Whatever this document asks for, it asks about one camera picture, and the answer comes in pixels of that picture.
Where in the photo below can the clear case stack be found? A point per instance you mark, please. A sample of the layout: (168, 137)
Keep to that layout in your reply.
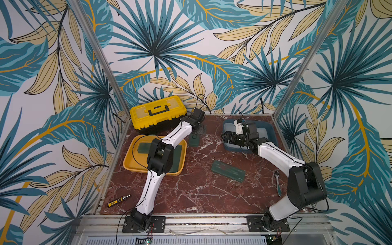
(263, 134)

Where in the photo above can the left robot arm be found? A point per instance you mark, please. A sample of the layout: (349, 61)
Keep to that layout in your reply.
(160, 160)

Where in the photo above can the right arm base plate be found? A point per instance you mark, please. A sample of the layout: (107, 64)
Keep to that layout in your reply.
(261, 223)

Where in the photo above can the yellow plastic tray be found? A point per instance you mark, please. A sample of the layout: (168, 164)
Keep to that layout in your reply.
(136, 162)

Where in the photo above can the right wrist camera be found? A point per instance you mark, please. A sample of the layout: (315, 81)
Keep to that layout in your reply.
(239, 126)

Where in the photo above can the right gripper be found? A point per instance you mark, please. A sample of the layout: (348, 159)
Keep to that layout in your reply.
(232, 137)

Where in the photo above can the yellow black toolbox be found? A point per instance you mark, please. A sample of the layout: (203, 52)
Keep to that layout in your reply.
(149, 116)

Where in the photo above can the green pencil case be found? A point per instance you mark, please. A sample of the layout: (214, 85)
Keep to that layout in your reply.
(194, 138)
(228, 171)
(147, 148)
(176, 159)

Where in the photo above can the aluminium front rail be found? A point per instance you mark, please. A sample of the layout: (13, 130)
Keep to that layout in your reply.
(206, 229)

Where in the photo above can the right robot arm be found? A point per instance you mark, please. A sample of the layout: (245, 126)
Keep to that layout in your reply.
(305, 185)

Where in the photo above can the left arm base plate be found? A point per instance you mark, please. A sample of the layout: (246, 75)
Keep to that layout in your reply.
(154, 224)

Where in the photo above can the teal plastic tray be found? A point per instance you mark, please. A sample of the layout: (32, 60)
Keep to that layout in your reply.
(262, 124)

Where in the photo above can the yellow black screwdriver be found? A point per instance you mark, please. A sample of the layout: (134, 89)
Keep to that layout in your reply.
(117, 201)

